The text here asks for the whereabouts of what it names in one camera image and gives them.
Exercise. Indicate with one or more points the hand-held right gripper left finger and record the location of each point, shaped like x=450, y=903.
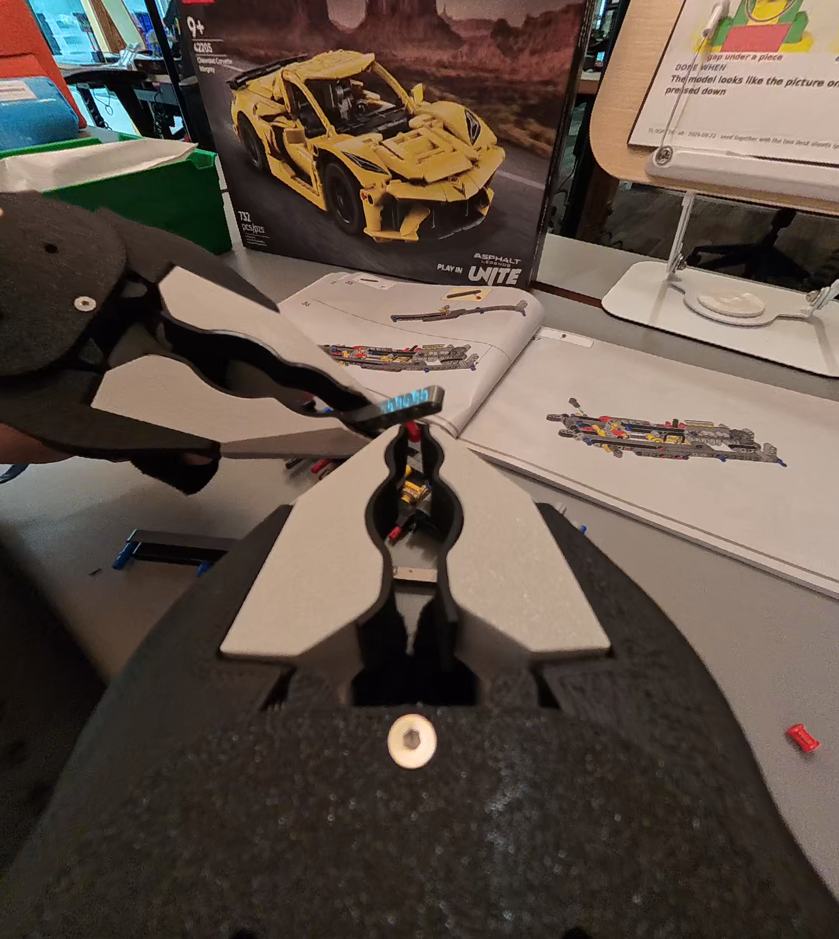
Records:
x=302, y=579

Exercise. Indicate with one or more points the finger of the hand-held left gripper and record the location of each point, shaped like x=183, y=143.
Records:
x=192, y=411
x=243, y=315

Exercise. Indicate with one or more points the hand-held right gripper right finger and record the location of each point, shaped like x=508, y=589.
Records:
x=529, y=579

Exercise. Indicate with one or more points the long dark grey lego beam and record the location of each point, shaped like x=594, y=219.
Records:
x=177, y=544

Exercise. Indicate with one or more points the instruction booklet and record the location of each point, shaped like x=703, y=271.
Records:
x=683, y=477

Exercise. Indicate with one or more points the yellow car lego box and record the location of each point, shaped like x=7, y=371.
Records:
x=390, y=147

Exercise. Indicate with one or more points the green storage box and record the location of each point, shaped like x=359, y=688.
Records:
x=170, y=198

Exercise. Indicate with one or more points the blue rolled package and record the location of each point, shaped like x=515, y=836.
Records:
x=8, y=114

